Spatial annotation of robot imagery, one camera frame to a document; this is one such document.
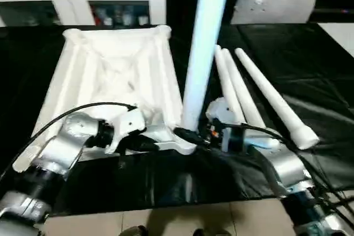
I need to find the white plastic table top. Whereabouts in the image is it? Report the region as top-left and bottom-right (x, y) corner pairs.
(12, 25), (199, 174)

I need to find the white plastic table leg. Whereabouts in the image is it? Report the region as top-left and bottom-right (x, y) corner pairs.
(214, 44), (246, 123)
(181, 0), (233, 132)
(221, 48), (267, 131)
(234, 48), (321, 150)

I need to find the dark left robot foot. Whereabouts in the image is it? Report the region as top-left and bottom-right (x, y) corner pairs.
(118, 224), (149, 236)

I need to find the dark robot foot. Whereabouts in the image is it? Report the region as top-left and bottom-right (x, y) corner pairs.
(118, 224), (149, 236)
(193, 227), (222, 236)

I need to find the dark right robot foot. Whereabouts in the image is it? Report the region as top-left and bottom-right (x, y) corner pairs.
(193, 227), (222, 236)

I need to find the black work mat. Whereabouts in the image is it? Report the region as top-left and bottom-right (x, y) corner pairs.
(0, 22), (354, 216)

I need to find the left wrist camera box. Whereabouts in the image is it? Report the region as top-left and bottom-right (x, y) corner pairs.
(105, 107), (148, 156)

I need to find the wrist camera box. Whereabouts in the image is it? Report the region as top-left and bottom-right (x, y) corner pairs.
(105, 107), (148, 156)
(206, 97), (244, 151)

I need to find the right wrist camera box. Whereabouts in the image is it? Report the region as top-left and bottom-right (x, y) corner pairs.
(206, 97), (244, 151)

